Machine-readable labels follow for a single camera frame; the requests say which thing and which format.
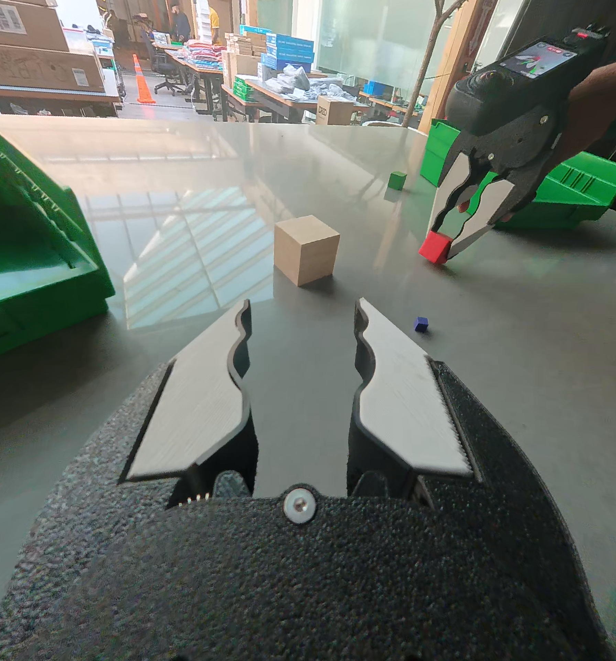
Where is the wooden pillar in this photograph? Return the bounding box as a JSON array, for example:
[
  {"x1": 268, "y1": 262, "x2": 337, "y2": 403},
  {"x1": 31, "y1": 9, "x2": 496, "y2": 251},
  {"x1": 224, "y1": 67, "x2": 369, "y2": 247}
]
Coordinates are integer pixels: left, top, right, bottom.
[{"x1": 426, "y1": 0, "x2": 489, "y2": 130}]

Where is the small cardboard box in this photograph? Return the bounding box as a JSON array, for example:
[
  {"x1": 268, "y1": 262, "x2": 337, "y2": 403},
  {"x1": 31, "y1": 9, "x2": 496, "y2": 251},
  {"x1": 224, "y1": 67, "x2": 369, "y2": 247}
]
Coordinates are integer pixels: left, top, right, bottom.
[{"x1": 316, "y1": 95, "x2": 355, "y2": 126}]

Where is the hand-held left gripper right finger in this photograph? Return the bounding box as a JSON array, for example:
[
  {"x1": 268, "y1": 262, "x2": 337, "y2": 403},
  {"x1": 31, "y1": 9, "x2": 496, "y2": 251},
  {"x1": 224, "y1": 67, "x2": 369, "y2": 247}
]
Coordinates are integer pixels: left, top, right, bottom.
[{"x1": 347, "y1": 297, "x2": 475, "y2": 499}]

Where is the red wooden cube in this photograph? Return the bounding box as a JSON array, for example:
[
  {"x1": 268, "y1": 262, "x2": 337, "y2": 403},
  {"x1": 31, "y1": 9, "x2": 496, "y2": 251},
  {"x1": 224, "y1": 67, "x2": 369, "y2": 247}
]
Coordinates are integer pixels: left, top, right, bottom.
[{"x1": 418, "y1": 230, "x2": 453, "y2": 265}]

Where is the long wooden work table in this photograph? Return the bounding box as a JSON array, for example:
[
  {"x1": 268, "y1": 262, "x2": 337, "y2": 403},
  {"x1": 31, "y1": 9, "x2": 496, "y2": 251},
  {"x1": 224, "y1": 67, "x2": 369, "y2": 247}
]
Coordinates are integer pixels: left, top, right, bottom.
[{"x1": 221, "y1": 77, "x2": 373, "y2": 125}]

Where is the orange traffic cone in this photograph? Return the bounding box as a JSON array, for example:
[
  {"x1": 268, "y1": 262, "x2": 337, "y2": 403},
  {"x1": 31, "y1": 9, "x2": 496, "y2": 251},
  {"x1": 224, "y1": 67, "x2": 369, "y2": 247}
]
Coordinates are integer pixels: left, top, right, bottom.
[{"x1": 132, "y1": 53, "x2": 157, "y2": 105}]

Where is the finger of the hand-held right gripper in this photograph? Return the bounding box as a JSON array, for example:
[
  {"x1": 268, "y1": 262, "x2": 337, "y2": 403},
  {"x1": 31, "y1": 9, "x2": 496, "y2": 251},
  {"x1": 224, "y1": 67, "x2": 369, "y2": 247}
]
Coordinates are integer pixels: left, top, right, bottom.
[
  {"x1": 429, "y1": 152, "x2": 478, "y2": 234},
  {"x1": 445, "y1": 178, "x2": 519, "y2": 260}
]

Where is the scribbled cardboard box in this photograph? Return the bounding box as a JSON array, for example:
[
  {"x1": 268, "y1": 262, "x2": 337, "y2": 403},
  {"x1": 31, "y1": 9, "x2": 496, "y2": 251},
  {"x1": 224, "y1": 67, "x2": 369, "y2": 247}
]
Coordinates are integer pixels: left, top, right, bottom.
[{"x1": 0, "y1": 41, "x2": 106, "y2": 94}]

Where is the large plain wooden cube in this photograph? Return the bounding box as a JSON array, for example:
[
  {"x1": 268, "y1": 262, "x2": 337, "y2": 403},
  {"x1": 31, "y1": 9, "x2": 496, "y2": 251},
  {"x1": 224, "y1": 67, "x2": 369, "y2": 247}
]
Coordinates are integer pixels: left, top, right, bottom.
[{"x1": 273, "y1": 215, "x2": 341, "y2": 287}]

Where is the pile of grey plastic bags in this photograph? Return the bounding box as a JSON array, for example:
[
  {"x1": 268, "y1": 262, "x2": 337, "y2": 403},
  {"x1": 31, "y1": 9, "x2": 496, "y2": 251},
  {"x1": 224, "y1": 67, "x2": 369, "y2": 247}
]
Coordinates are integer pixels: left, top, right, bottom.
[{"x1": 264, "y1": 64, "x2": 340, "y2": 96}]

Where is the bare tree trunk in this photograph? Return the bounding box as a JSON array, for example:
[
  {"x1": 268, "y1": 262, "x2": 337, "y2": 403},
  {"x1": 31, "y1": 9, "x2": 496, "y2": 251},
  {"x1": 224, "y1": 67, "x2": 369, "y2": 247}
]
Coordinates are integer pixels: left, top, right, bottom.
[{"x1": 401, "y1": 0, "x2": 466, "y2": 127}]

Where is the stack of folded clothes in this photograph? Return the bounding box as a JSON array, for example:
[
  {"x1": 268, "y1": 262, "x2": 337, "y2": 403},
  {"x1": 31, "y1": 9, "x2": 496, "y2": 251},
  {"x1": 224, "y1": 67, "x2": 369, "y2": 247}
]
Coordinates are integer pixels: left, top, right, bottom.
[{"x1": 185, "y1": 41, "x2": 226, "y2": 68}]

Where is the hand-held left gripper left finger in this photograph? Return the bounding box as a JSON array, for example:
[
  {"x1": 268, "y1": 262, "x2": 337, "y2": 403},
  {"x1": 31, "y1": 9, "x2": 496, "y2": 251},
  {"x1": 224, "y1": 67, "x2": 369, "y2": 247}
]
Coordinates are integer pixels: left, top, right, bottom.
[{"x1": 118, "y1": 298, "x2": 259, "y2": 501}]

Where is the stack of blue boxes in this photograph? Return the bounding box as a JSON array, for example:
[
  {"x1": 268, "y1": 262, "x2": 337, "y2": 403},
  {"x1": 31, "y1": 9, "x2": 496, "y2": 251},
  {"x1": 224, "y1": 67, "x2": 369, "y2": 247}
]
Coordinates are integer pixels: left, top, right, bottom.
[{"x1": 261, "y1": 32, "x2": 316, "y2": 72}]

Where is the labelled cardboard box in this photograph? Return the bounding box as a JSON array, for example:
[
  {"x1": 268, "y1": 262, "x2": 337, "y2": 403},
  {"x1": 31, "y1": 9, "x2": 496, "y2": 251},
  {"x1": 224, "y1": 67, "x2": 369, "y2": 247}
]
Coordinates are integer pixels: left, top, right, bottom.
[{"x1": 0, "y1": 0, "x2": 70, "y2": 52}]

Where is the black office chair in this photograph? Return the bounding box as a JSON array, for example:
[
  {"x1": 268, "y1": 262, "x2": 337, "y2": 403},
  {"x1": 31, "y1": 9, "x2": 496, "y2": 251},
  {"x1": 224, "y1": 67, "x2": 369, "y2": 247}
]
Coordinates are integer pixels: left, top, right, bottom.
[{"x1": 150, "y1": 52, "x2": 186, "y2": 96}]

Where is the green plastic bin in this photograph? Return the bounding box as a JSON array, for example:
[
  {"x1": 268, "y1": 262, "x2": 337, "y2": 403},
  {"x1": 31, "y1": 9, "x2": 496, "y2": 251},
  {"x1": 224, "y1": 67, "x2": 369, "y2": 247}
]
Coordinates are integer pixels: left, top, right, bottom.
[
  {"x1": 420, "y1": 119, "x2": 616, "y2": 230},
  {"x1": 0, "y1": 114, "x2": 116, "y2": 365}
]

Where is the wooden-top work table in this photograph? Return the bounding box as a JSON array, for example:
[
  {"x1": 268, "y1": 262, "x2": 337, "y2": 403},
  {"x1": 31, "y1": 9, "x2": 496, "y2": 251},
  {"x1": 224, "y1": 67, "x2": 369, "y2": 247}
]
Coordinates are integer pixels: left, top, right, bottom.
[{"x1": 0, "y1": 85, "x2": 122, "y2": 118}]

